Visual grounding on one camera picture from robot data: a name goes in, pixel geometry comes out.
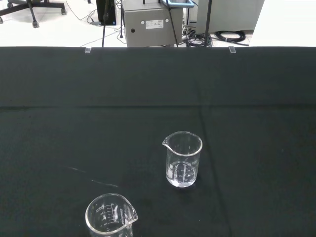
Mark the grey power strip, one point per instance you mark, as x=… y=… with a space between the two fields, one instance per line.
x=96 y=22

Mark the black tripod pole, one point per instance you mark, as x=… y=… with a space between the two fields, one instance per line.
x=208 y=22

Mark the clear plastic cloth clip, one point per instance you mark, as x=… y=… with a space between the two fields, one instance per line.
x=232 y=49
x=88 y=50

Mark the black table cloth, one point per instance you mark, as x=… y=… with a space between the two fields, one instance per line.
x=98 y=123

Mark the grey metal cabinet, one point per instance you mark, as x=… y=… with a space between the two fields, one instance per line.
x=148 y=35

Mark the black tripod leg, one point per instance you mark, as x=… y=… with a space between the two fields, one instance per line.
x=173 y=27
x=104 y=29

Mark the black computer tower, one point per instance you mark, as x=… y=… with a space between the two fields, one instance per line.
x=102 y=11

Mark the black office chair base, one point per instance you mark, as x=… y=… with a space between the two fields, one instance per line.
x=31 y=11

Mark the blue plastic tray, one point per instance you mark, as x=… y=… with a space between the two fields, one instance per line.
x=180 y=5

